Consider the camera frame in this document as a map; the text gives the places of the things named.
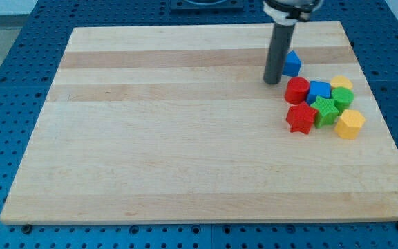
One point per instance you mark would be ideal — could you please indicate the yellow hexagon block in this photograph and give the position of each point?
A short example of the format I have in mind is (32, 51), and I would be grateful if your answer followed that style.
(349, 124)

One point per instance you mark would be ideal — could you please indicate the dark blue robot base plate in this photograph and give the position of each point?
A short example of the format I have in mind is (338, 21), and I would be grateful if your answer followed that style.
(189, 5)

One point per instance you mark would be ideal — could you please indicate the blue cube block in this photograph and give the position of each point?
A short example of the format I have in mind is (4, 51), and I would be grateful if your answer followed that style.
(318, 88)

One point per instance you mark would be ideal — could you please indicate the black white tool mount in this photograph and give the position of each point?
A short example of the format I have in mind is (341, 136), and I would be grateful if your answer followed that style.
(289, 12)

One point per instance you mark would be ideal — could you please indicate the wooden board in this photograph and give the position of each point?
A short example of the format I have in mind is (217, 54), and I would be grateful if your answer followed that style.
(174, 124)

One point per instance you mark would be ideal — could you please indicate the red cylinder block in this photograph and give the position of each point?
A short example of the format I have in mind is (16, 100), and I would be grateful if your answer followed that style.
(297, 90)

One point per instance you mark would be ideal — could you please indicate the yellow heart block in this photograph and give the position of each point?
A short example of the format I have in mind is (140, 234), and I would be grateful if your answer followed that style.
(341, 81)

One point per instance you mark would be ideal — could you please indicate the red star block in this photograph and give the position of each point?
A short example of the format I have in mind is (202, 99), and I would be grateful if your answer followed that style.
(301, 117)

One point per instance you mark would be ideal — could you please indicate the green cylinder block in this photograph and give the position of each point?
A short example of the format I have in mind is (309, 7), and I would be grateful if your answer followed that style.
(342, 97)

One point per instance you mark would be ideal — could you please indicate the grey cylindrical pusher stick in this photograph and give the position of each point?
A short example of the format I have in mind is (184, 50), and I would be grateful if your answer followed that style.
(278, 49)

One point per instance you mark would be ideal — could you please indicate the green star block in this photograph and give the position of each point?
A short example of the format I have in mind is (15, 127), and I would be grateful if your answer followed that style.
(327, 111)

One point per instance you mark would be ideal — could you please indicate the blue triangle block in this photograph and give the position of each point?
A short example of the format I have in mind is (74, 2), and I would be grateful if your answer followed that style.
(292, 64)

